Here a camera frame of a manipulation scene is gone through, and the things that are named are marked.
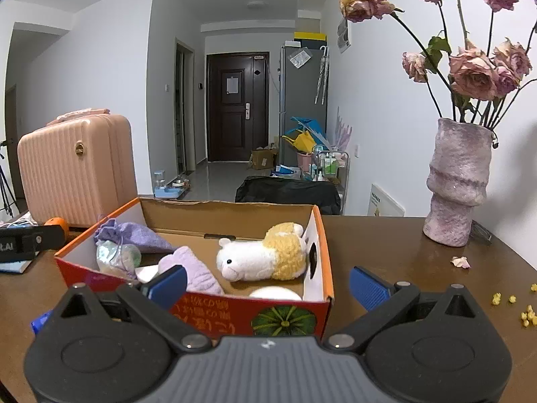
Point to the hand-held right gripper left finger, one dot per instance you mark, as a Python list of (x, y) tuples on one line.
[(168, 287)]

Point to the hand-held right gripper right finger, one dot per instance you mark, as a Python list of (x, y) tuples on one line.
[(369, 287)]

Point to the lavender plush toy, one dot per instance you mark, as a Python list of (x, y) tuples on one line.
[(197, 273)]

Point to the clear stuffed bundle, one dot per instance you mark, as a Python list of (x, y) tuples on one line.
[(117, 260)]

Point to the orange cardboard box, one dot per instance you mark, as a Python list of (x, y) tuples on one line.
[(197, 218)]

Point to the white and yellow plush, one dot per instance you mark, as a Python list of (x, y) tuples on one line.
[(251, 260)]

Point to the white round soft ball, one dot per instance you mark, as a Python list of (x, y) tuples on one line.
[(275, 294)]

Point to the white paper slip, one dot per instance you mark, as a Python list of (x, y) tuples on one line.
[(147, 273)]

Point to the orange fruit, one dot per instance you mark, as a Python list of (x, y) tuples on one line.
[(58, 223)]

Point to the black tripod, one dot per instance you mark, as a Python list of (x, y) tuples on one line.
[(5, 184)]

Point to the pink ribbed suitcase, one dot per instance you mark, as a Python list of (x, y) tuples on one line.
[(75, 176)]

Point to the white leaning board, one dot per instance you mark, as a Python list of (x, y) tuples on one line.
[(386, 203)]

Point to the fallen pink petal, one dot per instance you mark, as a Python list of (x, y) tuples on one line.
[(460, 262)]

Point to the blue pet feeder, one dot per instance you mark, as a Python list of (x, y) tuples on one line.
[(170, 189)]

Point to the metal cart with bottles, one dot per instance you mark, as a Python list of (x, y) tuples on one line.
[(331, 166)]

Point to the purple textured vase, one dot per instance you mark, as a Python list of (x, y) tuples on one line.
[(457, 184)]

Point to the pink bucket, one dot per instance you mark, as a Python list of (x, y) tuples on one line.
[(305, 160)]

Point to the brown cardboard carton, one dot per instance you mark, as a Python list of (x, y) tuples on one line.
[(262, 159)]

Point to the scattered yellow crumbs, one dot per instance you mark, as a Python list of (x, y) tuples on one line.
[(526, 317)]

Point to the purple wing decoration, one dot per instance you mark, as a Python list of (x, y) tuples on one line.
[(343, 128)]

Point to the blue folding rack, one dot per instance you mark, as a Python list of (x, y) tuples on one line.
[(308, 122)]

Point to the dark brown entrance door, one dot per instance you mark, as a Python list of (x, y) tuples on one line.
[(237, 109)]

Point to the grey refrigerator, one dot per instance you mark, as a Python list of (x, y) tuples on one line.
[(300, 105)]

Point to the white folded umbrella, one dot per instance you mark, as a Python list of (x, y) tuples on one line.
[(322, 75)]

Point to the clear plastic bag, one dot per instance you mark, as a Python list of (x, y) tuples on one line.
[(301, 58)]

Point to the dried pink rose bouquet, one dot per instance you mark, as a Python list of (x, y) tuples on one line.
[(472, 71)]

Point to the white electrical panel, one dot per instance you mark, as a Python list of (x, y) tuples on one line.
[(343, 35)]

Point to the yellow flat box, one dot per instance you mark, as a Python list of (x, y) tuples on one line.
[(310, 36)]

